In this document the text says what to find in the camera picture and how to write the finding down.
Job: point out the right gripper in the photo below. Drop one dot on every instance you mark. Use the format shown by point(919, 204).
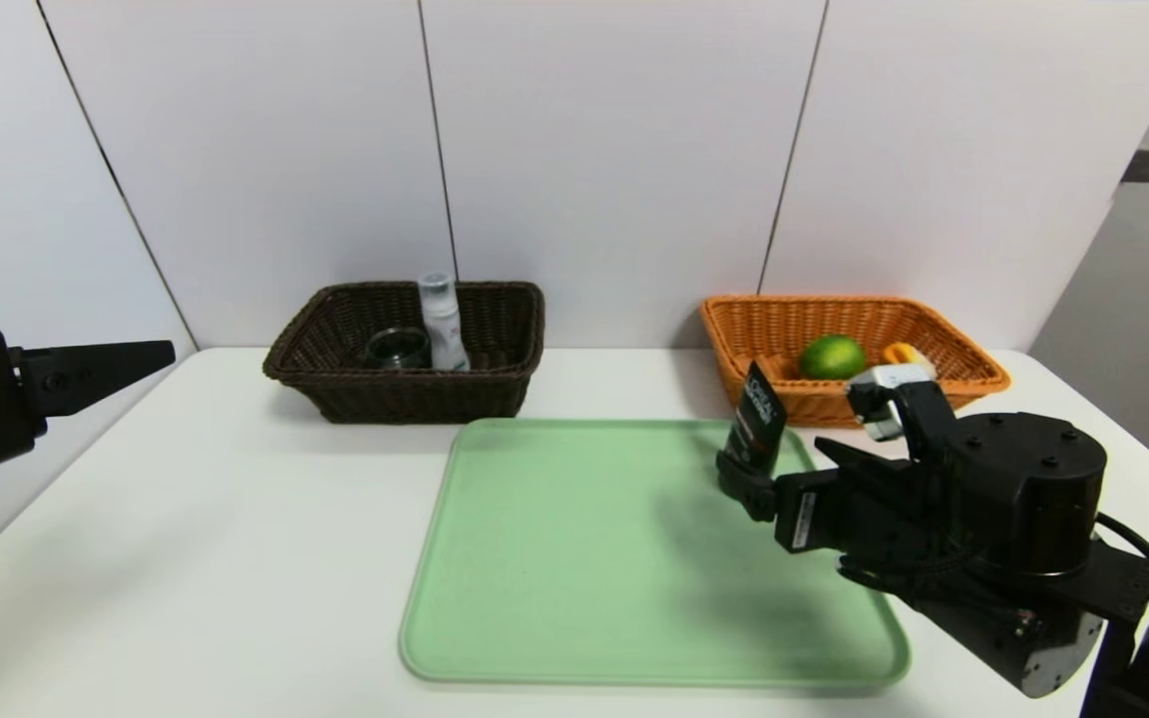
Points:
point(802, 520)

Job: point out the black cosmetic tube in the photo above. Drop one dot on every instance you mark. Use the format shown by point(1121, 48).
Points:
point(756, 419)

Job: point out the green citrus fruit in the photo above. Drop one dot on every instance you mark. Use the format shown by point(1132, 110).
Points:
point(832, 357)

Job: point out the orange and white bun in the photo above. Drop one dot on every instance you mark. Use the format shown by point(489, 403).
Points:
point(906, 352)

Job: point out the white lotion bottle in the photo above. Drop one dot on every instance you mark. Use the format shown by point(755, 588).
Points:
point(445, 329)

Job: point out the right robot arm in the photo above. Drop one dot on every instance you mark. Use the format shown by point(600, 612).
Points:
point(1023, 499)

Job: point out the orange wicker basket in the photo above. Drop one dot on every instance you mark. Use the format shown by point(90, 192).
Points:
point(764, 329)

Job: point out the dark brown wicker basket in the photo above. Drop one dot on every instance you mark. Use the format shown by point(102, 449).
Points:
point(405, 394)

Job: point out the light green plastic tray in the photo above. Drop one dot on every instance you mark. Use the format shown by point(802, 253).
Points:
point(584, 578)

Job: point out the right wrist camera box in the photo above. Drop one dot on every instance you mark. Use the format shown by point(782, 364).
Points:
point(884, 394)

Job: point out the dark wall plate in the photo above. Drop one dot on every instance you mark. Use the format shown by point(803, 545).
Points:
point(1144, 166)

